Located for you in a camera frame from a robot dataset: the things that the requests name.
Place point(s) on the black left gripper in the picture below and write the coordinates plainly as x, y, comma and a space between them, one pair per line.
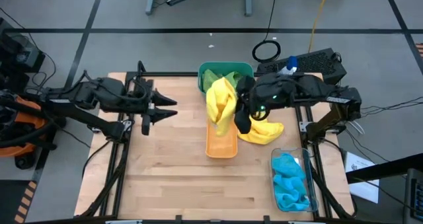
140, 98

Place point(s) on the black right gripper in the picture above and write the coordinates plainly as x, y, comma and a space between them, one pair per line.
264, 92

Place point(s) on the yellow microfiber towel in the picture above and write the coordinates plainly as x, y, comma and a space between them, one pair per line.
219, 105
264, 133

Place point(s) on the blue microfiber towel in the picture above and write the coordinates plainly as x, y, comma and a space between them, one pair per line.
287, 166
291, 194

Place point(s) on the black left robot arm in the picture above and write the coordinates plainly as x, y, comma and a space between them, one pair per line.
86, 116

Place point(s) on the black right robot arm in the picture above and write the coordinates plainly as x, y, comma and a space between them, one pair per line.
317, 88

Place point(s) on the teal plastic basket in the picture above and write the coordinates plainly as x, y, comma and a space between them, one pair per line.
228, 67

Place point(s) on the orange plastic basket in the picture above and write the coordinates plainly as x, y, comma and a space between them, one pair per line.
221, 148

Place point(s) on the spray bottle with blue nozzle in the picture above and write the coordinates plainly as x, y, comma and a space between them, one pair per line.
291, 62

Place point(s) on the black perforated computer case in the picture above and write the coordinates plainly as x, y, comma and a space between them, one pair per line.
317, 62

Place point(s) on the clear plastic bin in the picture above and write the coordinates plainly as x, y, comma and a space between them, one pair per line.
307, 161

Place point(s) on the grey desk leg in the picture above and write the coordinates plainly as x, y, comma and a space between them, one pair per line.
151, 1
248, 2

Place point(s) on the black power strip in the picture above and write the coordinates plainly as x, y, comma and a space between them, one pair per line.
178, 0

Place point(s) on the white paper sheet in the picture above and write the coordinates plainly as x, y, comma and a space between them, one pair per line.
363, 184

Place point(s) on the black equipment stack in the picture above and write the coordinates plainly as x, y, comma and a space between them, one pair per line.
16, 57

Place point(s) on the black beam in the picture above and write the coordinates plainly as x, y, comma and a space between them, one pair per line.
390, 168

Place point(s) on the black mat with orange stripes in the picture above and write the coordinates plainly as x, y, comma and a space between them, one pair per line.
24, 201

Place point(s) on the grey device with screen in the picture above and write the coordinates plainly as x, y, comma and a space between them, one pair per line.
414, 197

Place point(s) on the black aluminium table frame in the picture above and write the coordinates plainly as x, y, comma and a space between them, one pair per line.
165, 74

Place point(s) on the silver metal bracket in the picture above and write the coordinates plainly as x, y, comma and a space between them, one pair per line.
127, 125
304, 126

